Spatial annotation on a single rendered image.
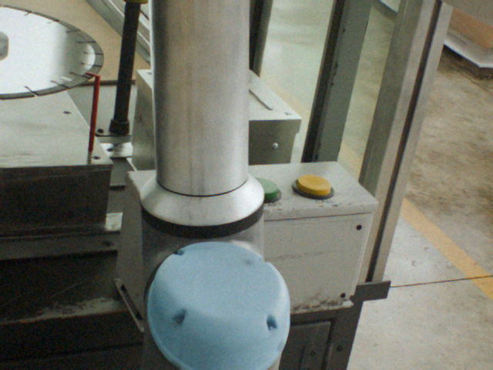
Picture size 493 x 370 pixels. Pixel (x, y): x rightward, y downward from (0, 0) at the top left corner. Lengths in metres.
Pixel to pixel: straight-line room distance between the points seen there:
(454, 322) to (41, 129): 1.63
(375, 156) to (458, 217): 2.07
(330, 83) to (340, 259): 0.23
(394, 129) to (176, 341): 0.51
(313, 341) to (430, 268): 1.63
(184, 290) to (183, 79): 0.18
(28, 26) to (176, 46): 0.60
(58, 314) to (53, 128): 0.30
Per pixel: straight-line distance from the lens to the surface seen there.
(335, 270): 1.22
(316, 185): 1.18
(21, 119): 1.38
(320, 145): 1.32
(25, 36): 1.39
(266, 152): 1.38
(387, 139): 1.23
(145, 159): 1.44
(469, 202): 3.44
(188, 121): 0.87
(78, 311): 1.18
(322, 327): 1.36
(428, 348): 2.62
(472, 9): 0.75
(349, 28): 1.27
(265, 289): 0.84
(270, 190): 1.15
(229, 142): 0.88
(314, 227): 1.17
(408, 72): 1.20
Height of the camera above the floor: 1.41
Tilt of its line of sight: 26 degrees down
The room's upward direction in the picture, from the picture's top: 10 degrees clockwise
